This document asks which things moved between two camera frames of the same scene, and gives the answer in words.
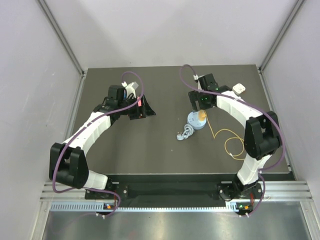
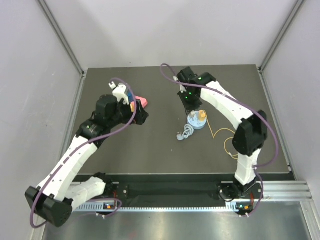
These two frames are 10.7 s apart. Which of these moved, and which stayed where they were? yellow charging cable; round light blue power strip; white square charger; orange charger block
Moved: white square charger
Stayed: yellow charging cable; orange charger block; round light blue power strip
